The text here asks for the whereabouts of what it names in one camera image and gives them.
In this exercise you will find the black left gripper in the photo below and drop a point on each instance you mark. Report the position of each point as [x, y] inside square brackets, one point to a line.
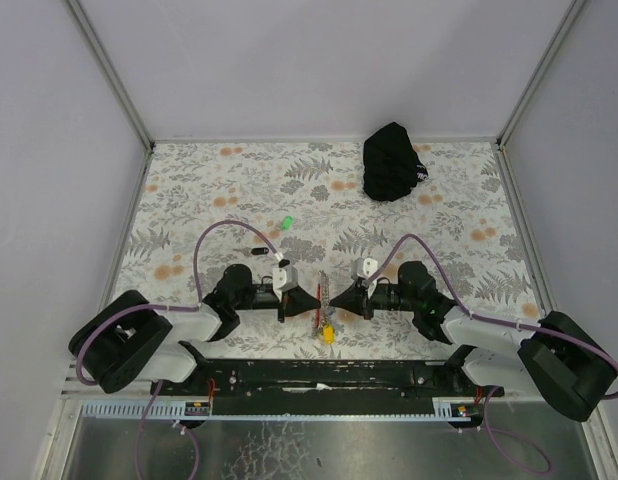
[280, 303]

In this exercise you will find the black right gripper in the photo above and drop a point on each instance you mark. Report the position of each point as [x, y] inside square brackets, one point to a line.
[365, 300]

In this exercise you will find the red-handled metal key organizer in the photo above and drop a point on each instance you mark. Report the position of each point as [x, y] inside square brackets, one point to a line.
[323, 315]

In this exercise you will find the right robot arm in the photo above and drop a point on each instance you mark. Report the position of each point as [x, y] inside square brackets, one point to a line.
[553, 358]

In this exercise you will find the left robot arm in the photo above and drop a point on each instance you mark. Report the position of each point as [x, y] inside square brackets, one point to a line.
[133, 339]

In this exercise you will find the green key tag with key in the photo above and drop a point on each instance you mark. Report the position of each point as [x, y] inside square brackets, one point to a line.
[286, 223]

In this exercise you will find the black folded cloth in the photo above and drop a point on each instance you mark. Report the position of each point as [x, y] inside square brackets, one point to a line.
[392, 168]

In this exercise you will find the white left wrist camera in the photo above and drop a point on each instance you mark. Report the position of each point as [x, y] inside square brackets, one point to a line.
[284, 277]

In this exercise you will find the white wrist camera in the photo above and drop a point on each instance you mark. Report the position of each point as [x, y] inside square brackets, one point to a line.
[284, 277]
[364, 268]

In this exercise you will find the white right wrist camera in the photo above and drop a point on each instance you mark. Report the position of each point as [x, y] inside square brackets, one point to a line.
[364, 268]

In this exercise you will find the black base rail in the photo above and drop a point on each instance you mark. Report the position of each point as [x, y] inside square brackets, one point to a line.
[345, 379]

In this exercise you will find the white slotted cable duct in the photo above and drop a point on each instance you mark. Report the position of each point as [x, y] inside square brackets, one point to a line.
[316, 406]

